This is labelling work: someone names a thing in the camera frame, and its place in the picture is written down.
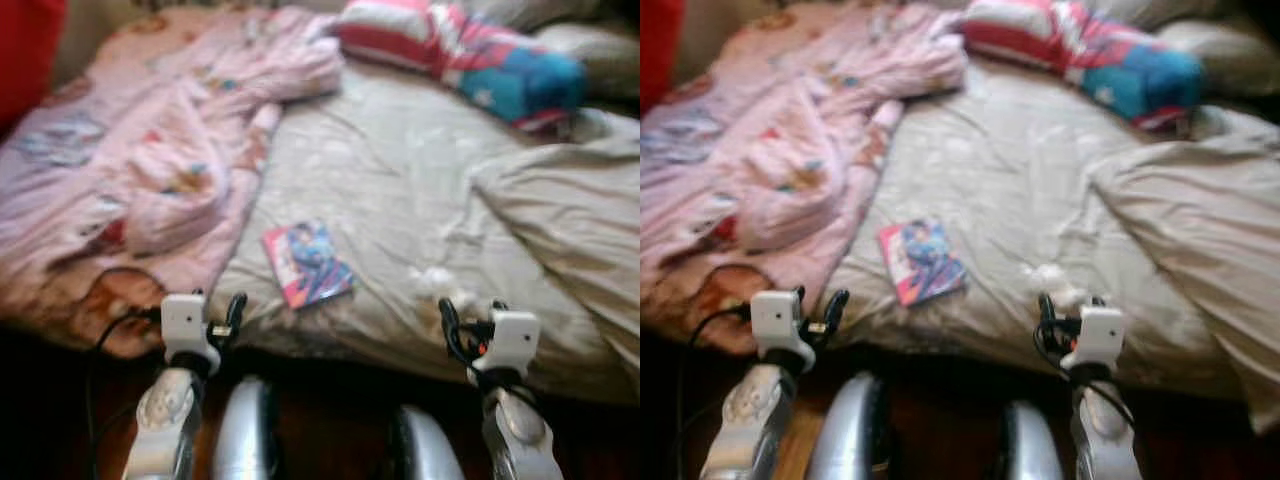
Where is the white tissue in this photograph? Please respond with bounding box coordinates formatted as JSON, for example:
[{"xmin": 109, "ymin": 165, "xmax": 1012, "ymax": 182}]
[
  {"xmin": 1020, "ymin": 262, "xmax": 1086, "ymax": 306},
  {"xmin": 410, "ymin": 265, "xmax": 456, "ymax": 301}
]

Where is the colourful comic book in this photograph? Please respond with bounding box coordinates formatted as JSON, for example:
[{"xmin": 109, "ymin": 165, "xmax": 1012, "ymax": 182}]
[
  {"xmin": 262, "ymin": 220, "xmax": 354, "ymax": 309},
  {"xmin": 878, "ymin": 220, "xmax": 968, "ymax": 307}
]

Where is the pink cartoon print quilt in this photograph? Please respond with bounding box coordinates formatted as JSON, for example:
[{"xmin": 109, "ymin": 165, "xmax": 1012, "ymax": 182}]
[
  {"xmin": 640, "ymin": 0, "xmax": 969, "ymax": 351},
  {"xmin": 0, "ymin": 5, "xmax": 346, "ymax": 356}
]

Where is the large beige pillow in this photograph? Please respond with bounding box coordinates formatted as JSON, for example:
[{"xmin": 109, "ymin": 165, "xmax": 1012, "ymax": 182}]
[
  {"xmin": 470, "ymin": 135, "xmax": 640, "ymax": 371},
  {"xmin": 1090, "ymin": 130, "xmax": 1280, "ymax": 436}
]

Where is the silver left robot leg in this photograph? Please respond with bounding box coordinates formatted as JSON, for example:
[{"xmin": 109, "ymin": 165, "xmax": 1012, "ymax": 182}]
[
  {"xmin": 210, "ymin": 375, "xmax": 281, "ymax": 480},
  {"xmin": 805, "ymin": 372, "xmax": 891, "ymax": 480}
]

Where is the silver robot leg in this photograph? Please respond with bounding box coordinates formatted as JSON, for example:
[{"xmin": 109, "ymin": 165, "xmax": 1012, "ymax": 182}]
[
  {"xmin": 210, "ymin": 375, "xmax": 281, "ymax": 480},
  {"xmin": 805, "ymin": 372, "xmax": 891, "ymax": 480},
  {"xmin": 385, "ymin": 405, "xmax": 466, "ymax": 480},
  {"xmin": 995, "ymin": 400, "xmax": 1066, "ymax": 480}
]

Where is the silver right robot leg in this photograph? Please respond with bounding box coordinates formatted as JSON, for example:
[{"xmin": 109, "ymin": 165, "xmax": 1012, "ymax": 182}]
[
  {"xmin": 385, "ymin": 405, "xmax": 466, "ymax": 480},
  {"xmin": 995, "ymin": 400, "xmax": 1066, "ymax": 480}
]

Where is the beige floral duvet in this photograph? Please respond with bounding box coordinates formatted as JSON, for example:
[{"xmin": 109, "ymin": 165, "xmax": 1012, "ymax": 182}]
[
  {"xmin": 830, "ymin": 55, "xmax": 1280, "ymax": 431},
  {"xmin": 205, "ymin": 60, "xmax": 640, "ymax": 406}
]

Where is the red white blue striped pillow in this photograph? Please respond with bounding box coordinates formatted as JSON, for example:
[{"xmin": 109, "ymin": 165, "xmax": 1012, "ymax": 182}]
[
  {"xmin": 335, "ymin": 0, "xmax": 589, "ymax": 131},
  {"xmin": 960, "ymin": 0, "xmax": 1209, "ymax": 131}
]

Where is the light grey pillow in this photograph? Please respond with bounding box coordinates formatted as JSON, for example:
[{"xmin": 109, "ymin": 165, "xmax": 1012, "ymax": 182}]
[
  {"xmin": 530, "ymin": 20, "xmax": 640, "ymax": 101},
  {"xmin": 1160, "ymin": 15, "xmax": 1280, "ymax": 96}
]

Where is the dark grey pillow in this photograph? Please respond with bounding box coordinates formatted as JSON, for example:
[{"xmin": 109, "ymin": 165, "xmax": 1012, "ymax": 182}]
[
  {"xmin": 465, "ymin": 0, "xmax": 601, "ymax": 29},
  {"xmin": 1090, "ymin": 0, "xmax": 1226, "ymax": 26}
]

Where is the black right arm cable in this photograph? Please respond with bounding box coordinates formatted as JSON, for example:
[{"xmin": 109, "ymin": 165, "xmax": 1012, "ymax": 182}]
[
  {"xmin": 1036, "ymin": 291, "xmax": 1139, "ymax": 431},
  {"xmin": 438, "ymin": 297, "xmax": 553, "ymax": 431}
]

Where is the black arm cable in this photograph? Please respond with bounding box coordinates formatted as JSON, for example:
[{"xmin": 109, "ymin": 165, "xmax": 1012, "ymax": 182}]
[
  {"xmin": 438, "ymin": 297, "xmax": 553, "ymax": 431},
  {"xmin": 1036, "ymin": 291, "xmax": 1139, "ymax": 431},
  {"xmin": 85, "ymin": 308, "xmax": 163, "ymax": 480},
  {"xmin": 675, "ymin": 305, "xmax": 753, "ymax": 480}
]

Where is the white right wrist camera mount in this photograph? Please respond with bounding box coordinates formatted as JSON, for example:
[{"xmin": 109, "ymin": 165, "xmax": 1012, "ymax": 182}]
[
  {"xmin": 472, "ymin": 310, "xmax": 541, "ymax": 386},
  {"xmin": 1062, "ymin": 305, "xmax": 1126, "ymax": 373}
]

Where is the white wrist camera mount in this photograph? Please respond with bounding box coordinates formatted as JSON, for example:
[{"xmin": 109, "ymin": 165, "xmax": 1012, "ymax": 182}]
[
  {"xmin": 750, "ymin": 290, "xmax": 816, "ymax": 371},
  {"xmin": 472, "ymin": 310, "xmax": 541, "ymax": 386},
  {"xmin": 160, "ymin": 293, "xmax": 221, "ymax": 373},
  {"xmin": 1062, "ymin": 305, "xmax": 1126, "ymax": 373}
]

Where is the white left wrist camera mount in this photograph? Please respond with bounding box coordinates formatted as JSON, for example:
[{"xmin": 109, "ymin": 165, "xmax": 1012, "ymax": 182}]
[
  {"xmin": 750, "ymin": 290, "xmax": 816, "ymax": 371},
  {"xmin": 160, "ymin": 293, "xmax": 221, "ymax": 373}
]

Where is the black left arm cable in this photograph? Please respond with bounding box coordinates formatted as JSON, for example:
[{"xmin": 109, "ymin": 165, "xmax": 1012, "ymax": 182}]
[
  {"xmin": 675, "ymin": 305, "xmax": 753, "ymax": 480},
  {"xmin": 85, "ymin": 308, "xmax": 163, "ymax": 480}
]

